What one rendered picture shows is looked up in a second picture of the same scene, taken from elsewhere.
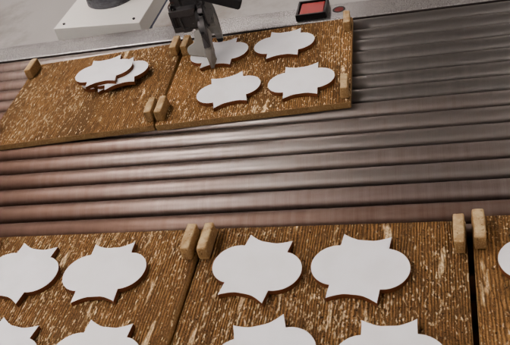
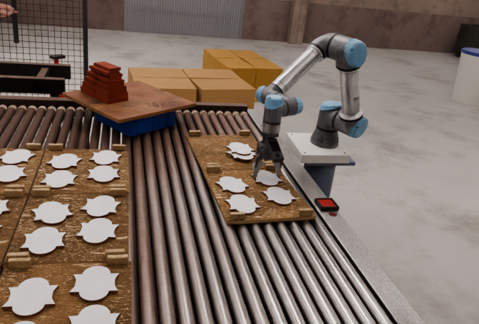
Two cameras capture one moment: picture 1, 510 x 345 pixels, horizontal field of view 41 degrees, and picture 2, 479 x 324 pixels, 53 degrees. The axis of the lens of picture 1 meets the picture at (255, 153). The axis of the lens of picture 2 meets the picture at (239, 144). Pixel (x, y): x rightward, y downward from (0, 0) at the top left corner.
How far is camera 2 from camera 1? 1.45 m
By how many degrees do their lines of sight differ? 49
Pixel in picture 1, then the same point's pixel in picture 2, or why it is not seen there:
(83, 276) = (100, 169)
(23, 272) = (105, 157)
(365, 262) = (100, 231)
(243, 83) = (237, 187)
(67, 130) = (198, 151)
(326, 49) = (277, 210)
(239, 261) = (105, 201)
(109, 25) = (296, 147)
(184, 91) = (232, 174)
